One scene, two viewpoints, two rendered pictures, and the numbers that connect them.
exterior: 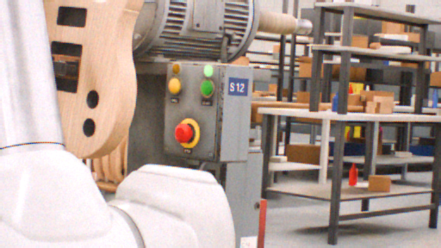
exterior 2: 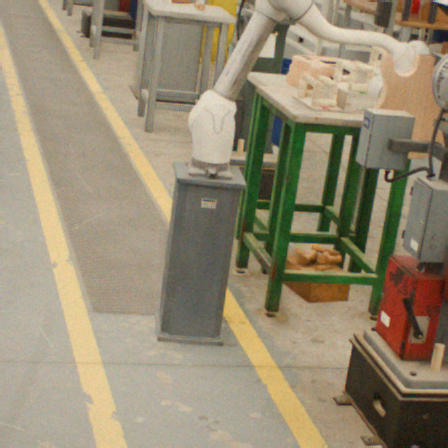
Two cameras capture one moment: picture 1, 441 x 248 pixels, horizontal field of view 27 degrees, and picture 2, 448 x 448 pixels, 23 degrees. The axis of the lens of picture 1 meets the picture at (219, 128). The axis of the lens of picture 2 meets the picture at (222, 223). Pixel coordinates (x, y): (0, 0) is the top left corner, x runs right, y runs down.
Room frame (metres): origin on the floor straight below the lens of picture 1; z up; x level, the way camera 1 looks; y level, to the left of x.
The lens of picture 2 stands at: (3.62, -3.54, 1.82)
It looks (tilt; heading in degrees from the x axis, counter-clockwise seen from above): 17 degrees down; 123
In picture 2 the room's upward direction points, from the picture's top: 8 degrees clockwise
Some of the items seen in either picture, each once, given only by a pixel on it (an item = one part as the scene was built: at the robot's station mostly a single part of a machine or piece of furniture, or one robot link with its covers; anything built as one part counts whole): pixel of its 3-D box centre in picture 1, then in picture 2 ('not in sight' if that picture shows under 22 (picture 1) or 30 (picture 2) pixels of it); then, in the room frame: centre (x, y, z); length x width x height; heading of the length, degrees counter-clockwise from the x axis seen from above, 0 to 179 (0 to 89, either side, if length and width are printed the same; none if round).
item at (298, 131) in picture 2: not in sight; (284, 221); (1.31, 0.49, 0.45); 0.05 x 0.05 x 0.90; 49
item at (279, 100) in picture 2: not in sight; (322, 184); (1.27, 0.86, 0.55); 0.62 x 0.58 x 0.76; 139
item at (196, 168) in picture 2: not in sight; (210, 166); (1.19, 0.03, 0.73); 0.22 x 0.18 x 0.06; 131
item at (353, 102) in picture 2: not in sight; (350, 97); (1.33, 0.87, 0.98); 0.27 x 0.16 x 0.09; 143
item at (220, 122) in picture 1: (218, 124); (397, 152); (2.00, 0.00, 0.99); 0.24 x 0.21 x 0.26; 139
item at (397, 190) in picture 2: not in sight; (390, 226); (1.64, 0.87, 0.45); 0.05 x 0.05 x 0.90; 49
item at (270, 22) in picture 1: (267, 21); not in sight; (2.50, -0.11, 1.25); 0.18 x 0.06 x 0.06; 139
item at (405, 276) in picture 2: not in sight; (409, 299); (2.17, -0.04, 0.49); 0.25 x 0.12 x 0.37; 139
